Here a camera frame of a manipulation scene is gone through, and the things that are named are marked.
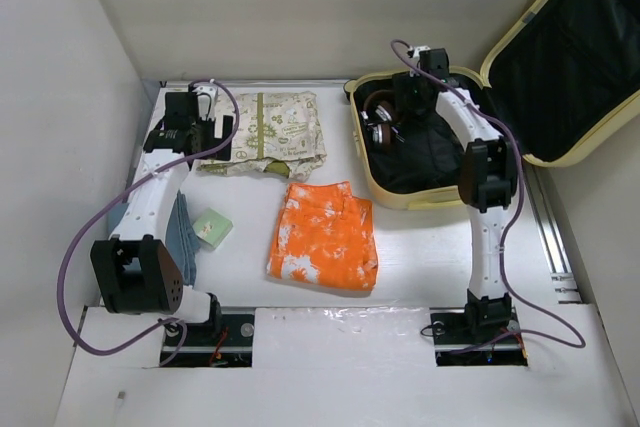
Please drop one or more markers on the cream green printed jacket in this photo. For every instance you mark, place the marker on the cream green printed jacket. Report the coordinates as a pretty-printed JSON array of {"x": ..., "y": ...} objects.
[{"x": 279, "y": 133}]

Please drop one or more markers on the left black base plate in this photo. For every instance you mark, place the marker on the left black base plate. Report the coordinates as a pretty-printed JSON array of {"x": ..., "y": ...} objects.
[{"x": 227, "y": 346}]

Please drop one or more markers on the yellow open suitcase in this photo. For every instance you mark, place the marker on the yellow open suitcase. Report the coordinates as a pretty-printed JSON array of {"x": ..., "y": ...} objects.
[{"x": 563, "y": 79}]

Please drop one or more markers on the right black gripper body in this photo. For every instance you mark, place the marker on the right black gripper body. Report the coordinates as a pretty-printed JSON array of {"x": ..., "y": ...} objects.
[{"x": 412, "y": 85}]

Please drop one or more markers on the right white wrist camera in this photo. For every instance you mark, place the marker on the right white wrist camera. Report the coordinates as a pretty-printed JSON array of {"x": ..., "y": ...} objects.
[{"x": 415, "y": 53}]

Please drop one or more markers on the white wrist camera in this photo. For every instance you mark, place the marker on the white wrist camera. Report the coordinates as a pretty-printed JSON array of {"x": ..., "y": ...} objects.
[
  {"x": 206, "y": 96},
  {"x": 415, "y": 53}
]

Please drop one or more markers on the green small box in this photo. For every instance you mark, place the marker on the green small box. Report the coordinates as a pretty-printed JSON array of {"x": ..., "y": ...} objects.
[{"x": 212, "y": 228}]

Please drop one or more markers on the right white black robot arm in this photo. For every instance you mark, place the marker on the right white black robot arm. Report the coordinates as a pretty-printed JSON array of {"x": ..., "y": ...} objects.
[{"x": 490, "y": 186}]

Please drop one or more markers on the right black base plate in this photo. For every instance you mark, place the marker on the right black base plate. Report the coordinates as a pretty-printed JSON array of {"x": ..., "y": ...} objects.
[{"x": 456, "y": 346}]

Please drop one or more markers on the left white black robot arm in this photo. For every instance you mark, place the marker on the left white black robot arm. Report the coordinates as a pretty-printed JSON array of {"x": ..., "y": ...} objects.
[{"x": 158, "y": 288}]

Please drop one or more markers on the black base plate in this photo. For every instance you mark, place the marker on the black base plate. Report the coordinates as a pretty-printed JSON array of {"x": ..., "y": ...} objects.
[
  {"x": 456, "y": 346},
  {"x": 227, "y": 346}
]

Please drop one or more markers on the orange white shorts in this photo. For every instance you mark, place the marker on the orange white shorts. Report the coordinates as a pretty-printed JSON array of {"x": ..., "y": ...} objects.
[{"x": 324, "y": 236}]

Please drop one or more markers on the brown silver headphones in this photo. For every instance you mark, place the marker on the brown silver headphones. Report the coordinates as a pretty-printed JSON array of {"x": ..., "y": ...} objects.
[{"x": 382, "y": 119}]

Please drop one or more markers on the aluminium rail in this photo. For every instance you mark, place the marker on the aluminium rail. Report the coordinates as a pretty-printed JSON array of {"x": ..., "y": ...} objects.
[{"x": 561, "y": 272}]

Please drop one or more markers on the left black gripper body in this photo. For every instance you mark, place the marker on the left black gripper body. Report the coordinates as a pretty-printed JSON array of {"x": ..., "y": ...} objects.
[{"x": 207, "y": 131}]

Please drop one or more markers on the blue folded jeans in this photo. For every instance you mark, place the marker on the blue folded jeans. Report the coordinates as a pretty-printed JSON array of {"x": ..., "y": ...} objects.
[{"x": 181, "y": 240}]

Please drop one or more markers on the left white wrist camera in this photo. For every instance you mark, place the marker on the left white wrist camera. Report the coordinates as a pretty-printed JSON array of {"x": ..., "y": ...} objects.
[{"x": 206, "y": 96}]

